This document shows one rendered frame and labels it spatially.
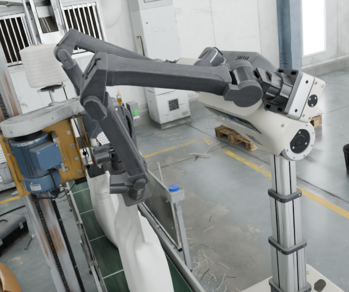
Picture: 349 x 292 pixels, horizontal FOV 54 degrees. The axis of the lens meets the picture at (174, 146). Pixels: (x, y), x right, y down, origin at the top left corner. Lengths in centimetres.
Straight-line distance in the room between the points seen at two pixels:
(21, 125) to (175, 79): 81
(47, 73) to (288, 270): 132
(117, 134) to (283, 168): 74
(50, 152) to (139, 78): 75
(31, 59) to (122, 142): 64
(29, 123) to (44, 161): 16
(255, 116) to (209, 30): 547
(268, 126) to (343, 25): 755
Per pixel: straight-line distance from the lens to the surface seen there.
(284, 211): 152
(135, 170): 108
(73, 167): 178
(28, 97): 443
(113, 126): 93
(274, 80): 93
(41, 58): 147
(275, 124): 115
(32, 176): 158
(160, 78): 83
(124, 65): 81
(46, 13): 440
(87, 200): 304
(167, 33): 551
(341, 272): 260
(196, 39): 640
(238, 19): 685
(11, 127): 150
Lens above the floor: 171
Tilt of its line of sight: 21 degrees down
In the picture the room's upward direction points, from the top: 10 degrees counter-clockwise
